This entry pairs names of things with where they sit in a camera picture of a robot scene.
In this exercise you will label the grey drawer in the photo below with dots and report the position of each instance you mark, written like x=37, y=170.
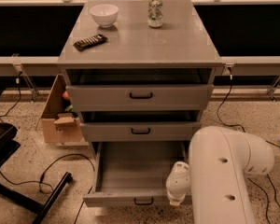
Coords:
x=133, y=173
x=139, y=97
x=139, y=131

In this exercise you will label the grey top drawer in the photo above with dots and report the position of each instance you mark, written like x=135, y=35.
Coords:
x=139, y=97

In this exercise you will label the black chair base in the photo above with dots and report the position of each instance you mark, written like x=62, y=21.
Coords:
x=36, y=167

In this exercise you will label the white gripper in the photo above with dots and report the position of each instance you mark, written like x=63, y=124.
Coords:
x=177, y=181

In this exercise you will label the grey drawer cabinet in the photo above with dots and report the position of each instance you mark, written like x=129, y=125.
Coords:
x=179, y=52

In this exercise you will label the orange fruit in box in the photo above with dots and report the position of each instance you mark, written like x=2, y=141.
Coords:
x=65, y=95

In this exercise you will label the grey bottom drawer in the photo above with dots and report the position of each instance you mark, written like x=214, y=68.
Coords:
x=133, y=173

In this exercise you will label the dark snack bar packet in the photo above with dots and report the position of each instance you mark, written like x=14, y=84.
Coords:
x=90, y=42

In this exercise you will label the cardboard box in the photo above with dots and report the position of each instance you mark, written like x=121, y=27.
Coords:
x=57, y=125

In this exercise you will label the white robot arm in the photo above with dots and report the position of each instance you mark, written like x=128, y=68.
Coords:
x=214, y=176

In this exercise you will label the white bowl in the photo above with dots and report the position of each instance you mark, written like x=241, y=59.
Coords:
x=104, y=15

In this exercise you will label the grey middle drawer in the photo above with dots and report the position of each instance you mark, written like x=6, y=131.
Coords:
x=139, y=131

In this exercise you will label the white green soda can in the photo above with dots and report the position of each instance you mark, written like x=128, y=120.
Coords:
x=154, y=13

